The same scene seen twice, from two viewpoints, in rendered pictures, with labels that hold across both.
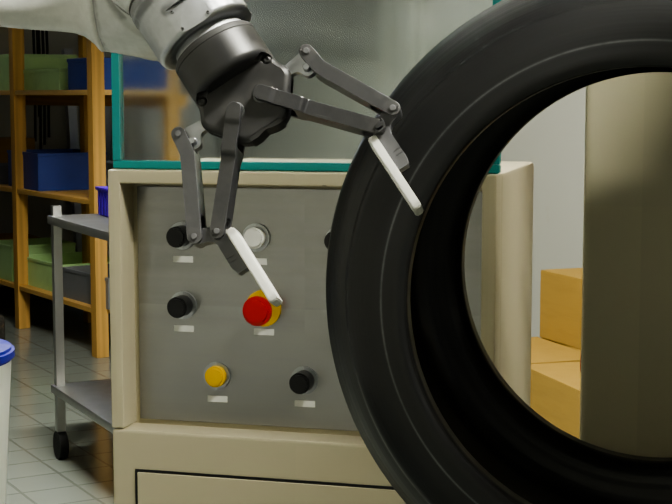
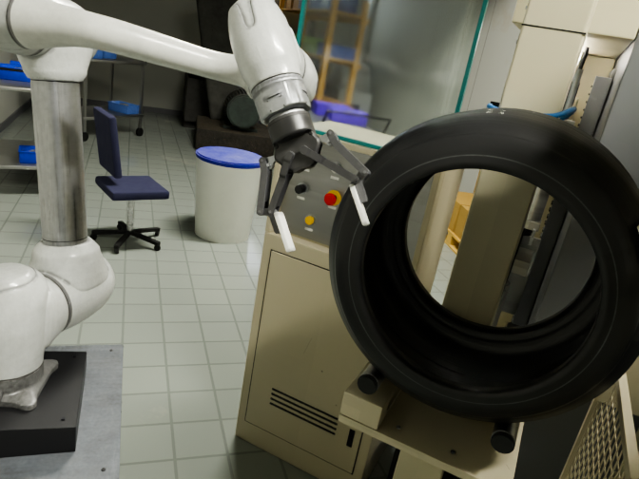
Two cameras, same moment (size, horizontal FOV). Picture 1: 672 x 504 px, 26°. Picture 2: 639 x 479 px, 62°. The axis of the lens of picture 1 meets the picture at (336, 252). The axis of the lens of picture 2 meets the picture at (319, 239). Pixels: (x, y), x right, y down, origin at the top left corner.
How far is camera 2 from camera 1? 0.39 m
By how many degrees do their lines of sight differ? 16
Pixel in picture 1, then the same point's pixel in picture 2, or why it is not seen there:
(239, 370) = (319, 220)
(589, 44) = (476, 154)
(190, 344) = (301, 204)
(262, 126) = (300, 165)
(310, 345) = not seen: hidden behind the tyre
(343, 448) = not seen: hidden behind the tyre
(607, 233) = (478, 217)
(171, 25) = (265, 107)
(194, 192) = (263, 190)
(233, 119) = (287, 160)
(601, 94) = not seen: hidden behind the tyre
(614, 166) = (490, 187)
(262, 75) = (306, 140)
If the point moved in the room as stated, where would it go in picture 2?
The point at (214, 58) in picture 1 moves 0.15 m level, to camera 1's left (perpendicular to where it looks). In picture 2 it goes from (282, 129) to (196, 110)
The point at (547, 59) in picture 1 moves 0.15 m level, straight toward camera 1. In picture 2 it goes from (454, 156) to (443, 169)
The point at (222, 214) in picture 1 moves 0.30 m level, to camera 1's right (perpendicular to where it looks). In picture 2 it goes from (274, 204) to (453, 245)
